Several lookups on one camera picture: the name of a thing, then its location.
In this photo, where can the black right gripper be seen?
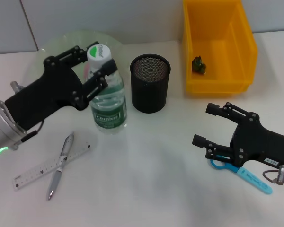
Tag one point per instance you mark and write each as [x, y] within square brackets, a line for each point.
[255, 144]

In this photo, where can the green plastic wrapper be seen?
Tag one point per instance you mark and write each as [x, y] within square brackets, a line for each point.
[198, 66]

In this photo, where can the silver ballpoint pen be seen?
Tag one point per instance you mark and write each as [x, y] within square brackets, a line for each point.
[54, 182]

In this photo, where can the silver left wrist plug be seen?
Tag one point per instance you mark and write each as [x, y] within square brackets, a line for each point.
[15, 86]

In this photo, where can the pink peach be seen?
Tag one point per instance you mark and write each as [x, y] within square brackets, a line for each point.
[87, 71]

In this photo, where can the clear green-label water bottle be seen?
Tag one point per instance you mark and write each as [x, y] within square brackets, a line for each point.
[109, 118]

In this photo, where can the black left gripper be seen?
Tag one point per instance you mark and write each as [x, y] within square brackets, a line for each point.
[47, 94]

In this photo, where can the translucent green fruit plate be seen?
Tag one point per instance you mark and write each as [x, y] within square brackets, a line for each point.
[68, 42]

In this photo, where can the black mesh pen holder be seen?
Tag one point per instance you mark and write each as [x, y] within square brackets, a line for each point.
[149, 94]

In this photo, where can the yellow plastic bin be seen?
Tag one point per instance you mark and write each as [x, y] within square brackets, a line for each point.
[203, 28]

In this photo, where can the blue scissors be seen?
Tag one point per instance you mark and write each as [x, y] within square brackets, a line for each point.
[253, 178]

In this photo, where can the clear plastic ruler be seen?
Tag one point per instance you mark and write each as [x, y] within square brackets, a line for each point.
[33, 175]

